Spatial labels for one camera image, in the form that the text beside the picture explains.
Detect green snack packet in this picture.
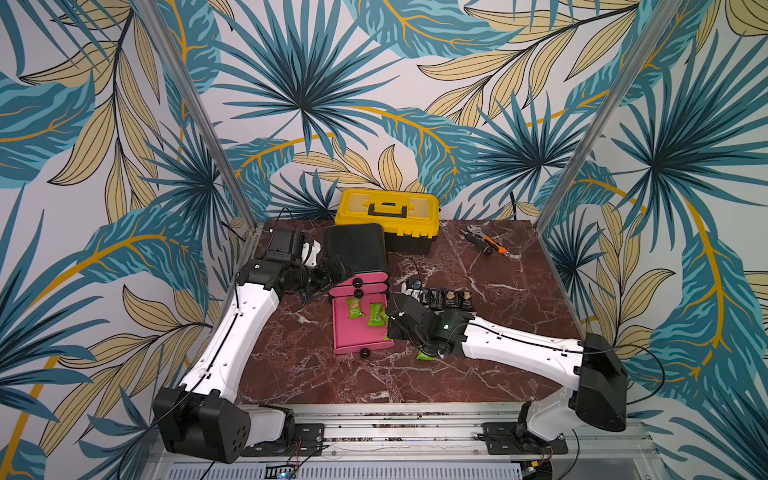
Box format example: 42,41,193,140
416,352,437,361
367,303,389,327
347,297,365,320

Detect pink bottom drawer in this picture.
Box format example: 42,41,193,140
332,294,394,355

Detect black drawer cabinet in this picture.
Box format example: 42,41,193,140
323,224,389,278

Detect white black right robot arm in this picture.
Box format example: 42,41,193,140
386,293,628,447

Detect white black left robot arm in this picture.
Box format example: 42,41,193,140
152,229,349,464

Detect orange black pliers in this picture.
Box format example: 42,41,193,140
464,225,511,258

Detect yellow black toolbox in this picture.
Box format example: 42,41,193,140
335,188,440,255

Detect aluminium front rail base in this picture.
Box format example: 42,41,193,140
140,400,670,480

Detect aluminium left corner post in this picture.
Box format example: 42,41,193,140
128,0,259,232

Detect aluminium corner post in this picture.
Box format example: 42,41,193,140
533,0,688,234
128,0,259,232

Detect aluminium right corner post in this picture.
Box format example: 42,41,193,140
533,0,688,234

